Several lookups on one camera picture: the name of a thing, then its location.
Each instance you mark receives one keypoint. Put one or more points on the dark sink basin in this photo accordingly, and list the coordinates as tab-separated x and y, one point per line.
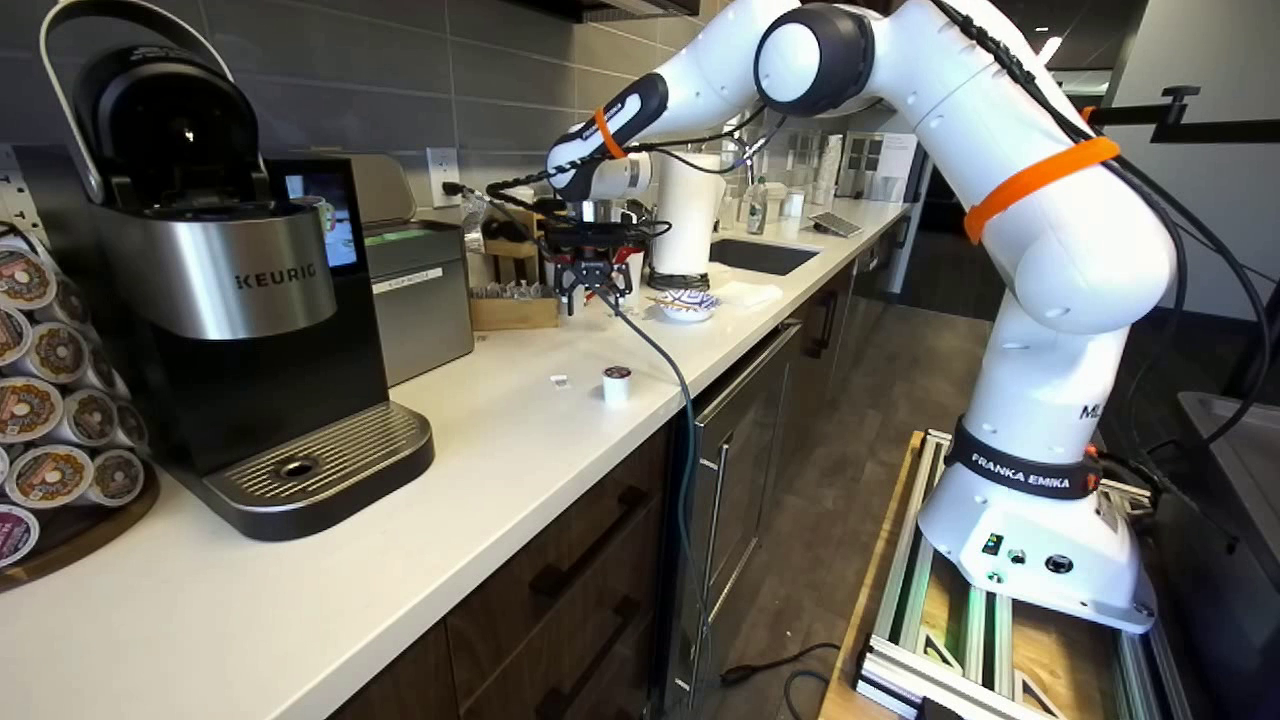
761	257

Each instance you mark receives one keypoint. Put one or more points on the stainless steel container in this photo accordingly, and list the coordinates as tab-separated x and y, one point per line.
422	312

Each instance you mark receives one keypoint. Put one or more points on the clear glass bottle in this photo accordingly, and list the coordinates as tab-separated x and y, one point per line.
752	200

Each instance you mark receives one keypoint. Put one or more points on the dark wood cabinet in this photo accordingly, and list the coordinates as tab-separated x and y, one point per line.
561	625

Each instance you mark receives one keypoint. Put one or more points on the small coffee pod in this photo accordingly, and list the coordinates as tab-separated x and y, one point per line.
617	388

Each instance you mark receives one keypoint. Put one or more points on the white paper towel roll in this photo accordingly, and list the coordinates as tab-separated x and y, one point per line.
685	200

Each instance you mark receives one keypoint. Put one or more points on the wooden countertop organizer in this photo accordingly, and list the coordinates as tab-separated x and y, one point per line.
507	262

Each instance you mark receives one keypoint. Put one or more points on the patterned bowl with utensils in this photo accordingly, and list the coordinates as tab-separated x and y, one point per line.
685	309

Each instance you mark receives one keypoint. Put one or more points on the dark grey table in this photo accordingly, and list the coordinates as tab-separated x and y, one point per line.
1241	534

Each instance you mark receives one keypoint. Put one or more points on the black silver Keurig coffee machine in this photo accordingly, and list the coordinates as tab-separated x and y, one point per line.
254	281

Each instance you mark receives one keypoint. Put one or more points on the white cup with red spoon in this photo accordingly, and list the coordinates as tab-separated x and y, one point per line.
639	275

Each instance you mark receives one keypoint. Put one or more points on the white wall outlet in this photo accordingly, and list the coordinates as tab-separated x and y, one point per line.
441	166

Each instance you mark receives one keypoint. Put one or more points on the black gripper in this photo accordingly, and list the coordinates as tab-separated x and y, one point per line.
591	262

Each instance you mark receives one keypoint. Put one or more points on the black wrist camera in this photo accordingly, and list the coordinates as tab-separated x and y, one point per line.
600	231

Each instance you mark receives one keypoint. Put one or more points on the black coffee pod carousel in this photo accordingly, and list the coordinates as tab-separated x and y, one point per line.
94	534

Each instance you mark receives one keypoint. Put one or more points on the small white cup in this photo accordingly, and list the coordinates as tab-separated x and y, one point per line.
794	209

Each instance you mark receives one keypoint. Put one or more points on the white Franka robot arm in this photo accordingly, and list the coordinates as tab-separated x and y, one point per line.
1054	294

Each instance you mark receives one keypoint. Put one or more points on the aluminium robot stand frame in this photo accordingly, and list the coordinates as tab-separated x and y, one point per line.
934	625

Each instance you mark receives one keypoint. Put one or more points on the black horizontal bar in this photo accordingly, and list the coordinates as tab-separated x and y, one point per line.
1225	131

